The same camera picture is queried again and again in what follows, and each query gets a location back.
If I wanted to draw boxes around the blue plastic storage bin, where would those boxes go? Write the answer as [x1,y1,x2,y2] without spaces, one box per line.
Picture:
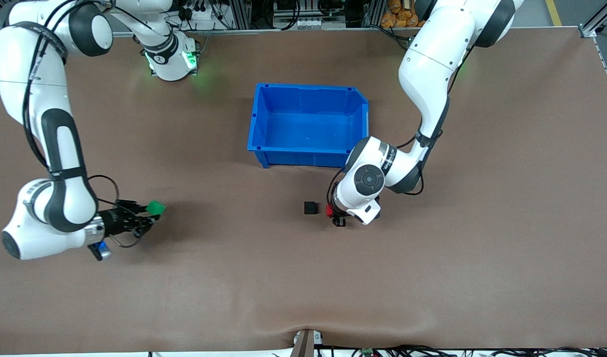
[247,82,371,170]

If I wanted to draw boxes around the white power strip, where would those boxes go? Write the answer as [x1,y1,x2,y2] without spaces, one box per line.
[177,0,221,24]

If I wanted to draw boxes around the aluminium frame profile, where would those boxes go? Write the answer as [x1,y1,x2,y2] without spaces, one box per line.
[578,0,607,39]

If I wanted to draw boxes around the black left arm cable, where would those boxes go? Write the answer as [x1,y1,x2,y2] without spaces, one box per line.
[327,130,426,205]

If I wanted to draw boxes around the grey metal control box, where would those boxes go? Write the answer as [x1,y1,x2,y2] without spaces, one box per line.
[273,0,347,30]

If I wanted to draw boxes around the black floor cables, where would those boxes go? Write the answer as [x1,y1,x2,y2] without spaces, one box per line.
[317,344,607,357]

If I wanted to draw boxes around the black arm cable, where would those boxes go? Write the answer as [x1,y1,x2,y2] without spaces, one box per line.
[23,0,151,248]
[327,130,426,205]

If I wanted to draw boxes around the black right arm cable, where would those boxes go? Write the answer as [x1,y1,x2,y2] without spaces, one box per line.
[23,0,151,248]

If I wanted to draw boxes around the pile of orange snack bags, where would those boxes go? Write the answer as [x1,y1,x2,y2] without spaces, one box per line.
[381,0,425,29]

